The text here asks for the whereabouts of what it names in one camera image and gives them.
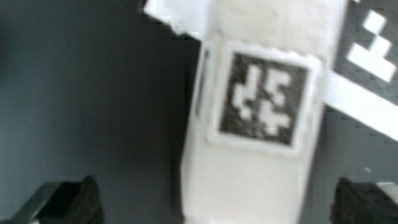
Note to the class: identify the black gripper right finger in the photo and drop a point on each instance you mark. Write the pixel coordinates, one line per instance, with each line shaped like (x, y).
(364, 203)

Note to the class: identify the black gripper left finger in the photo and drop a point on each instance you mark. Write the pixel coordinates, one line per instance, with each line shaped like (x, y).
(62, 204)

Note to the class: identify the white table leg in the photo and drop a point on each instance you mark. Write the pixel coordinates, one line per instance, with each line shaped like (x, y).
(266, 56)

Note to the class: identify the white sheet with tags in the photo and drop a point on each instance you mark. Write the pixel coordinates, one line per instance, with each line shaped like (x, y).
(343, 30)

